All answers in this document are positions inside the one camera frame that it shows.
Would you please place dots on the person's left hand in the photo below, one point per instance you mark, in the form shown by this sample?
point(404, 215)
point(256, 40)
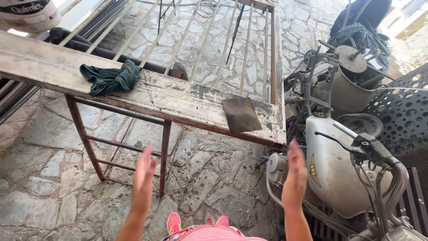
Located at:
point(143, 180)

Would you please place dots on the person's right hand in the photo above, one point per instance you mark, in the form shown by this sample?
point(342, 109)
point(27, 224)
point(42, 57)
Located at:
point(295, 180)

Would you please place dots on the person's left fingers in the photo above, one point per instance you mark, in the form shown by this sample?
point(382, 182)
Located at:
point(147, 160)

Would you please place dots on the person's right fingers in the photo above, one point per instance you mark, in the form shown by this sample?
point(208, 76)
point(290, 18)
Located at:
point(296, 155)

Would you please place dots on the rusty metal trestle stand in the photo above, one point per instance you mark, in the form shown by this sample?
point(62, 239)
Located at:
point(123, 147)

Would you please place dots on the old white motorcycle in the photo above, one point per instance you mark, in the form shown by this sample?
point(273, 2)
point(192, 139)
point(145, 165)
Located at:
point(334, 167)

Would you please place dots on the brown sandpaper sheet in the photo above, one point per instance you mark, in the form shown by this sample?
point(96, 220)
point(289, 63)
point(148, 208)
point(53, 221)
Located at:
point(241, 114)

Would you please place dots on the pink sneaker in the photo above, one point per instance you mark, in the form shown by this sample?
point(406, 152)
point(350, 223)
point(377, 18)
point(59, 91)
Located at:
point(174, 223)
point(219, 221)

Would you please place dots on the grey metal tub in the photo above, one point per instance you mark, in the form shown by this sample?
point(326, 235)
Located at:
point(346, 88)

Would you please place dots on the dark green rag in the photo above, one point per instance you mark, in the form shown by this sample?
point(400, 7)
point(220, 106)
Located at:
point(110, 79)

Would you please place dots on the person's pink striped clothing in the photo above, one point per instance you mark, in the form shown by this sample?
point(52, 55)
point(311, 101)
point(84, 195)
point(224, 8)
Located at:
point(209, 233)

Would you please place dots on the round metal disc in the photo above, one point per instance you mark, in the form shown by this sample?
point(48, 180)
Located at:
point(350, 59)

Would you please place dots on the black perforated metal panel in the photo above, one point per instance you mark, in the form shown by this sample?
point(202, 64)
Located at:
point(403, 110)

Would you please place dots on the black pipe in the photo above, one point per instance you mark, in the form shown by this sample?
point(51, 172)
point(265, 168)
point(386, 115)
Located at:
point(100, 50)

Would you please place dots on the dark polka dot cloth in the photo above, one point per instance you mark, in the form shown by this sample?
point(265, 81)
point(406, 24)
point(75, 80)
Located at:
point(362, 38)

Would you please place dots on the black thin metal rod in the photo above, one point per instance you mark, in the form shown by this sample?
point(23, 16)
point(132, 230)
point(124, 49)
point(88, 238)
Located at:
point(235, 33)

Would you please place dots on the bundle of dark metal bars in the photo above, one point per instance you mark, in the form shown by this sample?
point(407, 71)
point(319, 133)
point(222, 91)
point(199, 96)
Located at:
point(100, 20)

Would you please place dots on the white plastic bucket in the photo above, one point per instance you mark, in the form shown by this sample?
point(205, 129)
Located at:
point(28, 13)

